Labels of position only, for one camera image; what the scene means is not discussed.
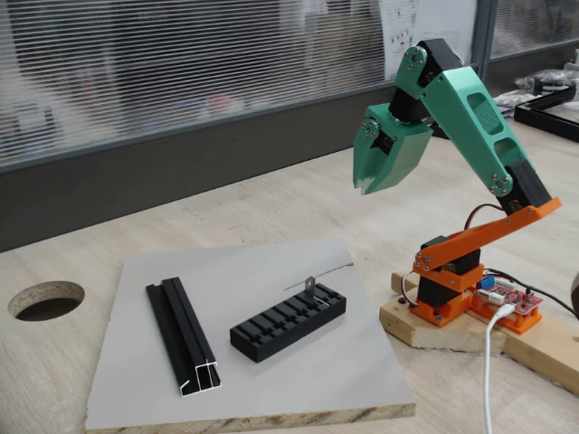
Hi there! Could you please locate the black slotted holder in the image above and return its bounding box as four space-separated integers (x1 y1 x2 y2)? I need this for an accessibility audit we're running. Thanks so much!
229 283 347 363

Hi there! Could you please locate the white printed paper sheet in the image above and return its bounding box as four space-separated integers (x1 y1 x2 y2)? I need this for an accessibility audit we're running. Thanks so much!
378 0 479 82

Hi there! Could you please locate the white papers pile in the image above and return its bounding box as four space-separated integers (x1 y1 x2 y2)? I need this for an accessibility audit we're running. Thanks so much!
490 89 528 109

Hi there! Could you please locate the clear plastic bag of parts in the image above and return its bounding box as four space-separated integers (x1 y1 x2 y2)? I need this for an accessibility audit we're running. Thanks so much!
514 68 579 97

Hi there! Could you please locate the red controller board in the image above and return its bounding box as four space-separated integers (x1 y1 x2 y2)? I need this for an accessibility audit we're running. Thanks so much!
472 270 543 317

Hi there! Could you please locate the pale wooden block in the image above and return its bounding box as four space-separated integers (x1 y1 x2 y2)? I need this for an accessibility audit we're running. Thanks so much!
378 296 508 354

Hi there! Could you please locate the grey plywood board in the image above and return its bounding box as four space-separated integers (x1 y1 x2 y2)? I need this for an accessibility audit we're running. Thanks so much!
84 239 417 433

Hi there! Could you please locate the long wooden mounting plank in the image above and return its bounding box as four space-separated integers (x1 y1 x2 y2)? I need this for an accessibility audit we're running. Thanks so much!
391 270 579 395

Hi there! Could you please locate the black aluminium profile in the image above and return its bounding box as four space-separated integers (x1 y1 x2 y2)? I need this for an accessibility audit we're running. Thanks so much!
145 277 223 398

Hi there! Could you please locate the red black white servo wire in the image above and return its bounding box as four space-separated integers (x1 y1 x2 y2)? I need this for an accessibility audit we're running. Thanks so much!
465 203 504 232
391 269 422 313

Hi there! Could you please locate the black rectangular frame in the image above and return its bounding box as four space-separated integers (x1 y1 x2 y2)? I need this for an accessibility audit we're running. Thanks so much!
513 84 579 144

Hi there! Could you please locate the black power cable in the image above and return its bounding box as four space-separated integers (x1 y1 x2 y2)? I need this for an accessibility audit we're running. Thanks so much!
483 269 579 320

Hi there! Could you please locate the white usb cable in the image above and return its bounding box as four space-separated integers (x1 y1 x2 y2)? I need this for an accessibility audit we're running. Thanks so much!
482 303 515 434

